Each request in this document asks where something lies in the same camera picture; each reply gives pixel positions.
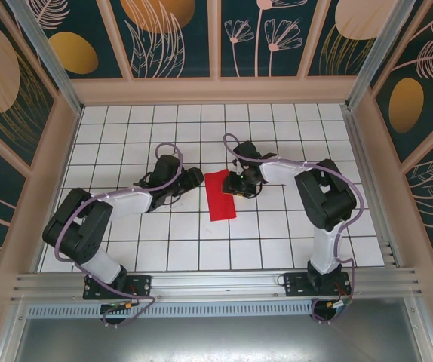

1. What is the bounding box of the aluminium frame post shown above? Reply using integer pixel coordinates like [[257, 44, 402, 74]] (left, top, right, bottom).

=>
[[7, 0, 84, 115], [345, 0, 416, 111]]

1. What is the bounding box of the purple cable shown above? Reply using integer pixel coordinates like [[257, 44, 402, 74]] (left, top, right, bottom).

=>
[[55, 142, 184, 330], [222, 132, 364, 325]]

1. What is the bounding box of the aluminium side rail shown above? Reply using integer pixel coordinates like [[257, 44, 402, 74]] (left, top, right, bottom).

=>
[[342, 107, 403, 268]]

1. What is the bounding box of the small circuit board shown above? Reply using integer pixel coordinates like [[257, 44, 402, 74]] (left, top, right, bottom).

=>
[[325, 299, 355, 313], [100, 300, 139, 314]]

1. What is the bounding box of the slotted grey cable duct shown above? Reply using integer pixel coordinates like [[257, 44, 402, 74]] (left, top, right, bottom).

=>
[[26, 299, 315, 318]]

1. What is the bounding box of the long aluminium mounting rail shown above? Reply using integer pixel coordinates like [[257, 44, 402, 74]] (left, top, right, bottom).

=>
[[11, 266, 423, 302]]

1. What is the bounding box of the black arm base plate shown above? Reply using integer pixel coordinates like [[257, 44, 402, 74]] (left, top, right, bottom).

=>
[[83, 275, 153, 301], [283, 271, 352, 297]]

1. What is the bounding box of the grey metal sheet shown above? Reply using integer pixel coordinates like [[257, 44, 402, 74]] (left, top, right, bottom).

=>
[[0, 296, 433, 362]]

